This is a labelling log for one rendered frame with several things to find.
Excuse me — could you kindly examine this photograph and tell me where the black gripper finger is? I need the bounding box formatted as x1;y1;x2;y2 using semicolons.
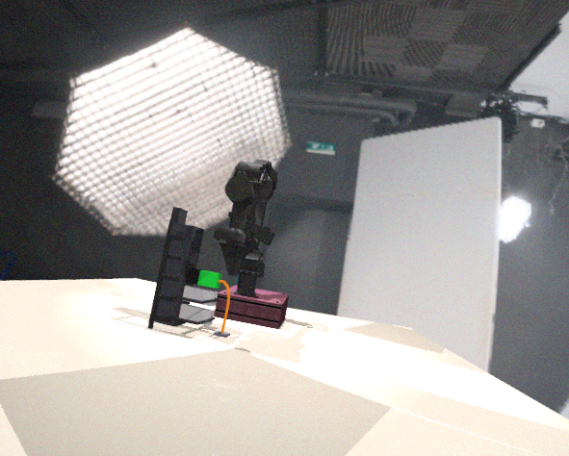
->
220;242;247;275
233;249;254;276

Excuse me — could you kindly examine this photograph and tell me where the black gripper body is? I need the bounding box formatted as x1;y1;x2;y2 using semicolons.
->
213;209;259;250

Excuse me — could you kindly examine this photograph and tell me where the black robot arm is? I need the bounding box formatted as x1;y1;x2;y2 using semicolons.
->
224;160;277;297

